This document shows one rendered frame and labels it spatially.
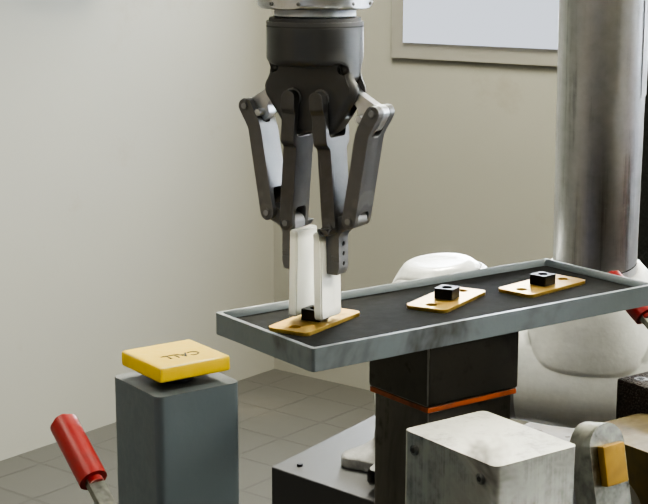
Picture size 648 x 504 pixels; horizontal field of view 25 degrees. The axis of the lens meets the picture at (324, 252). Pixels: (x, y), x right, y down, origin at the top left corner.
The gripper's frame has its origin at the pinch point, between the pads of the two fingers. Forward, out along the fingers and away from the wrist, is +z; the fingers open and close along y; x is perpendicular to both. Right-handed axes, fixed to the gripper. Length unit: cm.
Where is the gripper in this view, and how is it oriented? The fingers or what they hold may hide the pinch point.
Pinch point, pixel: (315, 271)
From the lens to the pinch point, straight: 115.9
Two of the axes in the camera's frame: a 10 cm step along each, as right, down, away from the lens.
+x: 5.3, -1.7, 8.3
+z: 0.0, 9.8, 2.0
